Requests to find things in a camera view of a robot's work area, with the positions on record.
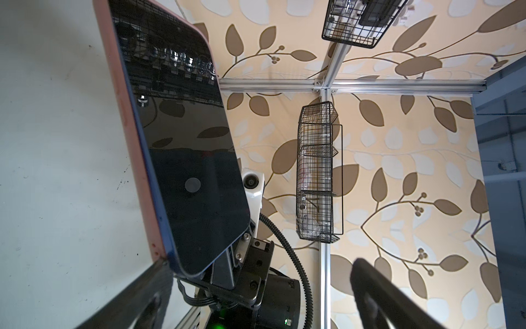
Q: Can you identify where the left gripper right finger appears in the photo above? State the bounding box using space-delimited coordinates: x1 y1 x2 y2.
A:
350 258 442 328

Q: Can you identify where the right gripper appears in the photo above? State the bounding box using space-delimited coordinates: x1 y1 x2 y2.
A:
176 230 274 308

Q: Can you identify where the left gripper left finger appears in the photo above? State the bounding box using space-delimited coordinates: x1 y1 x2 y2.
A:
78 260 174 328

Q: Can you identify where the phone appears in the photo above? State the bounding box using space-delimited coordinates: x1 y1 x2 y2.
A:
93 1 250 278

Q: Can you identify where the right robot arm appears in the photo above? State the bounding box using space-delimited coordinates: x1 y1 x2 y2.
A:
178 214 314 328

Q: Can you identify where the grey metal cabinet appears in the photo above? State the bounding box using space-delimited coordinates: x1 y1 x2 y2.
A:
472 58 525 328

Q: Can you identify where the right wire basket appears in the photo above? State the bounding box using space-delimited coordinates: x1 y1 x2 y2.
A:
296 101 338 244

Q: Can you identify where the wire basket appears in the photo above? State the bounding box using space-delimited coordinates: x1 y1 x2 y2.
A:
296 101 338 244
321 0 408 49

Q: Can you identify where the aluminium frame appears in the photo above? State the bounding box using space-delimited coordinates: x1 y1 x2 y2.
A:
172 40 488 329

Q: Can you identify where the back wire basket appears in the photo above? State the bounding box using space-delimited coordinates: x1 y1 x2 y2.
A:
321 0 408 49

